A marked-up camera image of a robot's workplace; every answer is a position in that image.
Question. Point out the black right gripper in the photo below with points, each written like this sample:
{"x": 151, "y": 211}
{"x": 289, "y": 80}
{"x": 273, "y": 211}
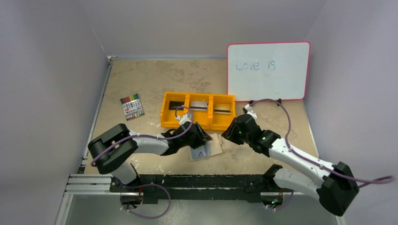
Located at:
{"x": 232, "y": 132}

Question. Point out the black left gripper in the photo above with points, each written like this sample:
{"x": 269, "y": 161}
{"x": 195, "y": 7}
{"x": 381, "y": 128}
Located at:
{"x": 206, "y": 137}

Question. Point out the beige leather card holder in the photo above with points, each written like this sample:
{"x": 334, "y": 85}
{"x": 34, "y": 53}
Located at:
{"x": 211, "y": 148}

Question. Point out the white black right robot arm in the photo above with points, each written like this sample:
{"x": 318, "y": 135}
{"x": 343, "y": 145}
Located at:
{"x": 312, "y": 176}

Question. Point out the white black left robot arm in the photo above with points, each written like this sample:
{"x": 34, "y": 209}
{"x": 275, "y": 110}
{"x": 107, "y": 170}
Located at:
{"x": 111, "y": 150}

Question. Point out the gold magnetic stripe card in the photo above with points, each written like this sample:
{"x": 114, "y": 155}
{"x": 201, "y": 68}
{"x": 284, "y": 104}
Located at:
{"x": 222, "y": 108}

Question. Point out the silver magnetic stripe card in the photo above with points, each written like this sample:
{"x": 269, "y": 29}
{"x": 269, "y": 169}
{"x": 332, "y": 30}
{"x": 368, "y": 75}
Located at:
{"x": 199, "y": 105}

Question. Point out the black magnetic stripe card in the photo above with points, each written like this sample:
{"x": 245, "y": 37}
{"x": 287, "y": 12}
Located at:
{"x": 174, "y": 105}

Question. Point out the yellow three-compartment bin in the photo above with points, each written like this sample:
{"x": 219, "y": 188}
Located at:
{"x": 207, "y": 119}

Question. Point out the pink-framed whiteboard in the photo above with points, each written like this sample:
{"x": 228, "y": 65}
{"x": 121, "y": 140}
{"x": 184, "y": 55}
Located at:
{"x": 275, "y": 70}

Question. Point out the marker pen pack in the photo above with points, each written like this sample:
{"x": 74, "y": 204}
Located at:
{"x": 132, "y": 107}

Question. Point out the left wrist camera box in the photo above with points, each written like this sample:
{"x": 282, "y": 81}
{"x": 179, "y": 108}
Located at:
{"x": 185, "y": 118}

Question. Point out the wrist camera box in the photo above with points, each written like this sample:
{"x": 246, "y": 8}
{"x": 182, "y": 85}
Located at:
{"x": 185, "y": 118}
{"x": 248, "y": 110}

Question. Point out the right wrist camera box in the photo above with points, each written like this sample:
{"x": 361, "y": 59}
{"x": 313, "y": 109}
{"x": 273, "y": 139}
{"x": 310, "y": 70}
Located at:
{"x": 248, "y": 110}

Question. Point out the black front table rail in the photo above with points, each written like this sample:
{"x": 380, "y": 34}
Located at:
{"x": 155, "y": 187}

